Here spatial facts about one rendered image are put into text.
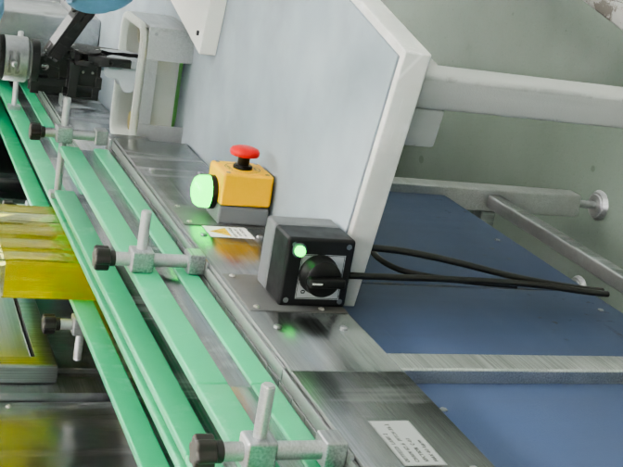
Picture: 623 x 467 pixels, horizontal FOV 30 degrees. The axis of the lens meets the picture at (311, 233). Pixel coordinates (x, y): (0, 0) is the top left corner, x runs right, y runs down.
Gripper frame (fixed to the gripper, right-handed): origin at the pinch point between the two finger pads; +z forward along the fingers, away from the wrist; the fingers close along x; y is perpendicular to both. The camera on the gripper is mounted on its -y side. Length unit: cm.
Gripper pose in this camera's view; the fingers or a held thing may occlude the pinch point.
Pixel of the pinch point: (148, 60)
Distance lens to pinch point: 204.5
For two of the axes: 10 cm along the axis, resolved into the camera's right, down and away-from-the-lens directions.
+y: -1.7, 9.4, 3.0
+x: 3.4, 3.4, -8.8
